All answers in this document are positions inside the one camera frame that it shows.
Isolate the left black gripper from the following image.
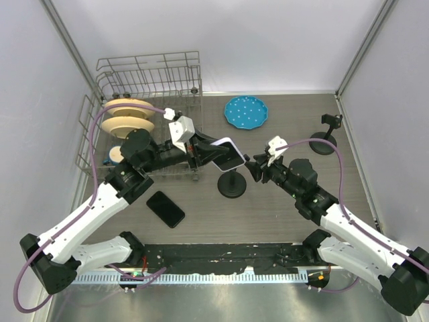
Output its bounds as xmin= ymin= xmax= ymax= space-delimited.
xmin=142 ymin=125 xmax=229 ymax=173

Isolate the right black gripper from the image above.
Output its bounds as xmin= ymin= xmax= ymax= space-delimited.
xmin=245 ymin=152 xmax=302 ymax=199

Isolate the black phone stand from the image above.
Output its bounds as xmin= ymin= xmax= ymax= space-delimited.
xmin=217 ymin=170 xmax=247 ymax=199
xmin=309 ymin=114 xmax=343 ymax=156

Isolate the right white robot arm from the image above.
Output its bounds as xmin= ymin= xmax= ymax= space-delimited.
xmin=245 ymin=154 xmax=428 ymax=316

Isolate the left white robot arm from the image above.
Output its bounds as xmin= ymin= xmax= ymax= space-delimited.
xmin=19 ymin=129 xmax=235 ymax=295

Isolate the black phone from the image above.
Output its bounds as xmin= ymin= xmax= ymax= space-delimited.
xmin=146 ymin=191 xmax=186 ymax=229

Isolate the blue dotted plate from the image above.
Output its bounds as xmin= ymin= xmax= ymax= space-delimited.
xmin=224 ymin=95 xmax=268 ymax=130

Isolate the upper beige plate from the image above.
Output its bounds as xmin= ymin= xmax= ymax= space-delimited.
xmin=104 ymin=98 xmax=155 ymax=119

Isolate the beige plate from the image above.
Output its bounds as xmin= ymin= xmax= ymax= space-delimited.
xmin=104 ymin=98 xmax=155 ymax=119
xmin=101 ymin=116 xmax=155 ymax=139

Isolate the lower beige plate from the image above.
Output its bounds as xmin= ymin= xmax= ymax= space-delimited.
xmin=101 ymin=116 xmax=155 ymax=139

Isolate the blue mug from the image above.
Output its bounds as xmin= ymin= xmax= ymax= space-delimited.
xmin=103 ymin=146 xmax=123 ymax=166

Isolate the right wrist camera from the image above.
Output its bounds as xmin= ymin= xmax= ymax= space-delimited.
xmin=266 ymin=136 xmax=288 ymax=166

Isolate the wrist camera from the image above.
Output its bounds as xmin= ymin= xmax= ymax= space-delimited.
xmin=168 ymin=116 xmax=195 ymax=153
xmin=266 ymin=136 xmax=288 ymax=166

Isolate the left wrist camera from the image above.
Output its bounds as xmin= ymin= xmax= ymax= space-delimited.
xmin=168 ymin=116 xmax=195 ymax=153

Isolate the grey wire dish rack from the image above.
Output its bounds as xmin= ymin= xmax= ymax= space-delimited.
xmin=75 ymin=51 xmax=203 ymax=182

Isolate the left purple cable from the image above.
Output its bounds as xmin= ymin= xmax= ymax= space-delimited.
xmin=12 ymin=102 xmax=168 ymax=315

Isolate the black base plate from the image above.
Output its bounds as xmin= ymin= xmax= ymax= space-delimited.
xmin=103 ymin=241 xmax=336 ymax=274

